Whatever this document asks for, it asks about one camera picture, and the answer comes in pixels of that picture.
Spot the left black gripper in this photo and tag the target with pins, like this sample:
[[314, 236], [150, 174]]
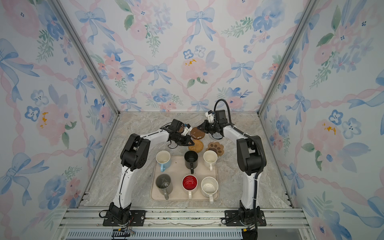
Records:
[[188, 138]]

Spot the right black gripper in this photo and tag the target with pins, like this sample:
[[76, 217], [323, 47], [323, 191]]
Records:
[[205, 125]]

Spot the glossy brown wooden coaster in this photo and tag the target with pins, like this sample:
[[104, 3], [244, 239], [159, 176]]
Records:
[[197, 134]]

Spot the woven rattan round coaster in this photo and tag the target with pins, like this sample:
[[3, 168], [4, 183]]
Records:
[[197, 147]]

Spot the cream mug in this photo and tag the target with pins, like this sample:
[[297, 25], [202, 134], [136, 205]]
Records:
[[210, 158]]

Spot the white and blue mug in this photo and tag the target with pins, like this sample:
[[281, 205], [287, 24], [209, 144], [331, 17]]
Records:
[[163, 158]]

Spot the matte brown wooden coaster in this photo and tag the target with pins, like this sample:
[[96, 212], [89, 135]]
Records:
[[181, 130]]

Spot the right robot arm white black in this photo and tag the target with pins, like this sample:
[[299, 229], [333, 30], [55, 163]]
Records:
[[251, 161]]

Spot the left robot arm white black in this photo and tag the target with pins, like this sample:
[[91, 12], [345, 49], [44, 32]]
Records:
[[133, 157]]

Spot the cork paw print coaster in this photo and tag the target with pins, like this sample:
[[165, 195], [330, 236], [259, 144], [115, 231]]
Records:
[[216, 147]]

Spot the black mug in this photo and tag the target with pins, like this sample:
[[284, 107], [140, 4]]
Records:
[[191, 160]]

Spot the beige serving tray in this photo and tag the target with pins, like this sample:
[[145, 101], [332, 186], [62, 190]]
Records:
[[177, 171]]

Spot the red interior white mug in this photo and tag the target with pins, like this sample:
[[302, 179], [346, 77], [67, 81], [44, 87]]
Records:
[[190, 185]]

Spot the grey mug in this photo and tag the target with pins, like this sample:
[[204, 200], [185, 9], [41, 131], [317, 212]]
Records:
[[165, 185]]

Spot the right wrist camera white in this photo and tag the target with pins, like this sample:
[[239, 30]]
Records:
[[210, 116]]

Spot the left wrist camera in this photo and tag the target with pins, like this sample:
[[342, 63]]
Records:
[[175, 125]]

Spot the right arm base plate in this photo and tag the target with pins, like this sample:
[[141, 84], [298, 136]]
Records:
[[237, 218]]

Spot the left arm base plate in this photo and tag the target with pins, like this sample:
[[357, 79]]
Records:
[[137, 218]]

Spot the aluminium front rail frame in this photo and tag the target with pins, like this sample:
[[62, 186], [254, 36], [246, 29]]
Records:
[[183, 224]]

